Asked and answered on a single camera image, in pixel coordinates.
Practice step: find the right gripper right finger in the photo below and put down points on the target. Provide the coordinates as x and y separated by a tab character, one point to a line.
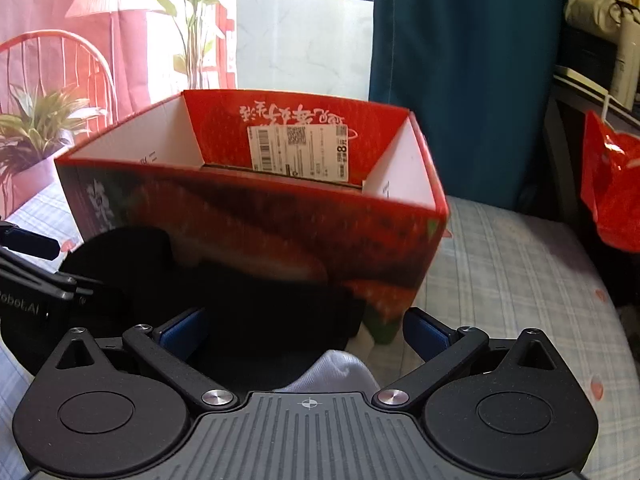
445	353

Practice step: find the beige cloth bundle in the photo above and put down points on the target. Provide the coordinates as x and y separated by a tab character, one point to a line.
601	18

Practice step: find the black soft cloth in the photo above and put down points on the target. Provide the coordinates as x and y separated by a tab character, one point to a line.
250	333

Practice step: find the red plastic bag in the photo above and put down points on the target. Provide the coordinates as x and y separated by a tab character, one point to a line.
609	186

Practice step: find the white sock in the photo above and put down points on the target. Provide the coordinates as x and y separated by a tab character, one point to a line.
335	371

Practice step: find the teal curtain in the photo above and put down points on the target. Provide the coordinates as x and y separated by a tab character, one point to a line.
476	74

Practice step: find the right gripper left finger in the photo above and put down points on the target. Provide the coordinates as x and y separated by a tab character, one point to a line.
201	392

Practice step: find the pink printed backdrop curtain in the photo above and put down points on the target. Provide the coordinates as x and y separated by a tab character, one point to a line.
70	68

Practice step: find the white label on box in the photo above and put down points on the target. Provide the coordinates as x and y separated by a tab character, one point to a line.
314	152

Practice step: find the red strawberry cardboard box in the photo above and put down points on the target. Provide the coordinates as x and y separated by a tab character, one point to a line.
183	165

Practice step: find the white bottle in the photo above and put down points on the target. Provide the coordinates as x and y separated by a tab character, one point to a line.
626	69

